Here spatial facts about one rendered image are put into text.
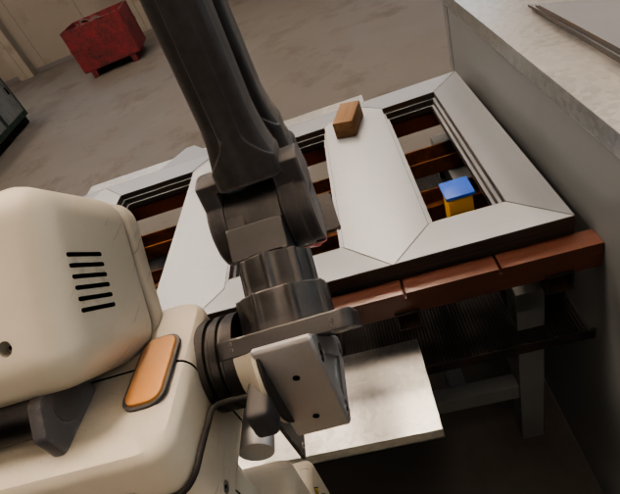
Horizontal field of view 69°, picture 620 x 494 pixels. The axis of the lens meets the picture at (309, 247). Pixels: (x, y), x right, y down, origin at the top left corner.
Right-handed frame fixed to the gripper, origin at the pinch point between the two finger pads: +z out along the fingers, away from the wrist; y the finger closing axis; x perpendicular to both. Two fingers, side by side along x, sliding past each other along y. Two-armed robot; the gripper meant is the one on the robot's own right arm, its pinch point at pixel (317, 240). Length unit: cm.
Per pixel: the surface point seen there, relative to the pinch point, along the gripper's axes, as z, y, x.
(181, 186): 45, 43, -56
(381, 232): 16.7, -11.5, -4.9
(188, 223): 29, 36, -31
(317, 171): 173, 7, -129
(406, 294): 14.4, -12.0, 10.1
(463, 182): 16.9, -31.1, -9.7
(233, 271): 20.3, 23.1, -9.3
